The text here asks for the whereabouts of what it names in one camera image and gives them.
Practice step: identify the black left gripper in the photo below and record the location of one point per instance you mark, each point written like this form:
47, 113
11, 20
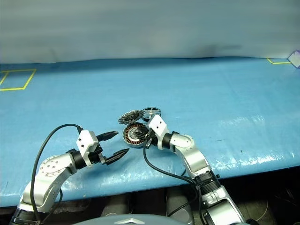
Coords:
96, 157

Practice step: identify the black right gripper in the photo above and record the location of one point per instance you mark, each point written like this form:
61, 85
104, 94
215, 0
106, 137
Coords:
151, 140

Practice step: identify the silver motor housing copper windings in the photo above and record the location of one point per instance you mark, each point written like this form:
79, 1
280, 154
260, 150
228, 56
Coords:
128, 138

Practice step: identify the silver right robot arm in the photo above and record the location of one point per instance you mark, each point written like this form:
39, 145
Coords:
192, 159

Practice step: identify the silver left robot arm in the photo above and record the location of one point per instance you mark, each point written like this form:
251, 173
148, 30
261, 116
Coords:
47, 168

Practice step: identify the dark grey rounded shape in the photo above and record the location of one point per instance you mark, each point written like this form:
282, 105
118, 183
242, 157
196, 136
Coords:
179, 206
117, 206

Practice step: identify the blue plastic table cover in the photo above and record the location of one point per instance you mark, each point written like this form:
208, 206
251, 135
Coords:
187, 93

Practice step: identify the grey robot torso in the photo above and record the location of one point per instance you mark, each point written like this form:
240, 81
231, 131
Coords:
131, 220

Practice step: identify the purple tissue box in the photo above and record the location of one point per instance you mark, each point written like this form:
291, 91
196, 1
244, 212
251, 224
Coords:
294, 58

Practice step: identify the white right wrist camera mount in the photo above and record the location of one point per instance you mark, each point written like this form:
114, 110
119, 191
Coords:
157, 125

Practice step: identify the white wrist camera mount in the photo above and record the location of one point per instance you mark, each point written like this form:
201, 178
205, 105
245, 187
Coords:
84, 140
157, 125

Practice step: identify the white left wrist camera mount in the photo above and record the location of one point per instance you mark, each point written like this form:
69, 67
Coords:
84, 140

